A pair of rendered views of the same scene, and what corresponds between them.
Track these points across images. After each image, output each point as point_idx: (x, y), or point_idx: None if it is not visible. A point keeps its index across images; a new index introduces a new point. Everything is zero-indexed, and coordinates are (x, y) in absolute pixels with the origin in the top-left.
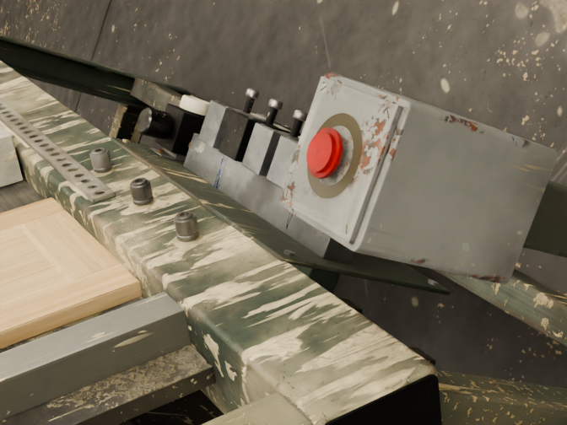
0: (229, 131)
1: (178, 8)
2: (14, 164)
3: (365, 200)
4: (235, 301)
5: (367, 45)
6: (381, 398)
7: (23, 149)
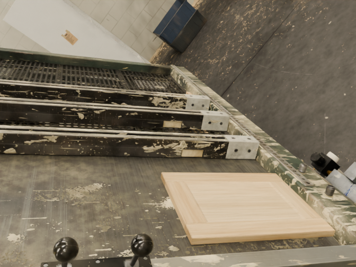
0: None
1: (259, 98)
2: (255, 152)
3: None
4: None
5: (345, 141)
6: None
7: (261, 149)
